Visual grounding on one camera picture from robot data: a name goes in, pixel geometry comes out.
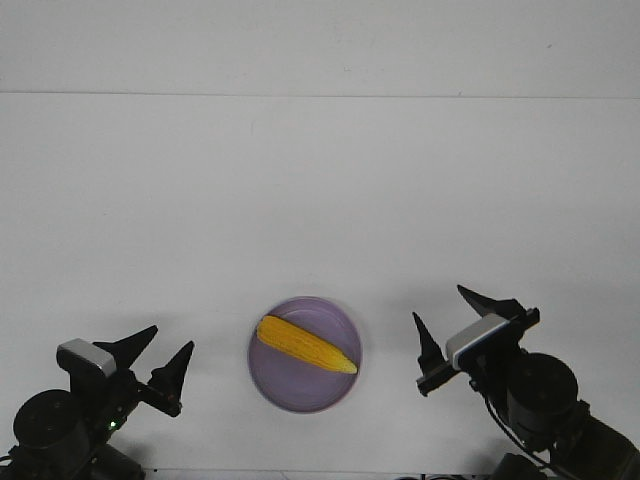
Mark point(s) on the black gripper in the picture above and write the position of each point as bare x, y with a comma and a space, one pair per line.
434, 365
107, 404

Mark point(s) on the yellow corn cob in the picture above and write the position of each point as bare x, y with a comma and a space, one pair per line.
303, 345

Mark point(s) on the purple round plate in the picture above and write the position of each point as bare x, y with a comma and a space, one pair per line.
293, 384

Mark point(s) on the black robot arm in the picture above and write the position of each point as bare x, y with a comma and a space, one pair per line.
65, 434
532, 396

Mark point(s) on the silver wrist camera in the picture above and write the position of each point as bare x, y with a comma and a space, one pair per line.
472, 336
82, 359

